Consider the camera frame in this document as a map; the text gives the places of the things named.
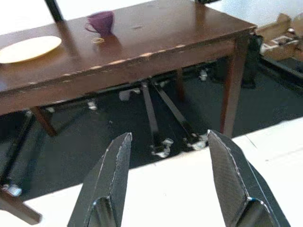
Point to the black floor mat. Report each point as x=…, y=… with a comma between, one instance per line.
x=94, y=142

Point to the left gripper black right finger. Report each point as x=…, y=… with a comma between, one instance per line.
x=239, y=189

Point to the brown wooden slat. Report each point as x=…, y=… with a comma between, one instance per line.
x=16, y=208

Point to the tan rubber band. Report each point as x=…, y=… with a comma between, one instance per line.
x=93, y=40

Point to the cardboard box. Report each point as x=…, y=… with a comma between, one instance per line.
x=281, y=40

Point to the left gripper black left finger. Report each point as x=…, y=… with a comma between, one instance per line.
x=104, y=189

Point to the black metal frame bar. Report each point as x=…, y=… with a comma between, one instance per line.
x=151, y=116
x=175, y=111

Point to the thin black upright post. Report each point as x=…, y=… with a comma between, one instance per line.
x=54, y=9

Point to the yellow plate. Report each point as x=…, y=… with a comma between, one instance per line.
x=28, y=48

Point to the brown wooden table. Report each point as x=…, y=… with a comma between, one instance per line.
x=146, y=47

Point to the black bag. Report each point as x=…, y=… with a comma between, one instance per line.
x=253, y=61

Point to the purple cup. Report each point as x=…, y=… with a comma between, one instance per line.
x=101, y=22

